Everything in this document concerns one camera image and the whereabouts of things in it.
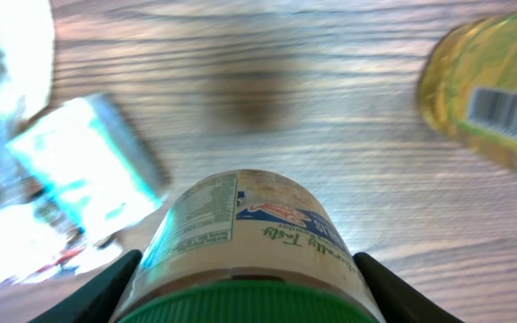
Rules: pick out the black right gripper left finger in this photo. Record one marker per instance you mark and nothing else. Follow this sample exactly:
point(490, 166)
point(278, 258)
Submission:
point(95, 301)

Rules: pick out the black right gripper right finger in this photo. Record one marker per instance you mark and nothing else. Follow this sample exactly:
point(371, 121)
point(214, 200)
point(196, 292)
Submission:
point(398, 301)

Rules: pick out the brown patterned snack packet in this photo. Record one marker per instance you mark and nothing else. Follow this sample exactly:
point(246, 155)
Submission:
point(38, 242)

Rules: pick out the green white tissue pack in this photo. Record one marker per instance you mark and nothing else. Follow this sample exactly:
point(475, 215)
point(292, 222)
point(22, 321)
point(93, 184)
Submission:
point(94, 164)

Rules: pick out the green lid white jar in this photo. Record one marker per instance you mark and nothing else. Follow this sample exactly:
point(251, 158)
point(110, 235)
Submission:
point(247, 246)

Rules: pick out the clear bottle yellow liquid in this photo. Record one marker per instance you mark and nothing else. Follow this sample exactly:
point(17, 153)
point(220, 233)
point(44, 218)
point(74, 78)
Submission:
point(468, 88)

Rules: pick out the beige brown paper pouch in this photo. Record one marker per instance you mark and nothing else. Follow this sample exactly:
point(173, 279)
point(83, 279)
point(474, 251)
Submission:
point(27, 43)

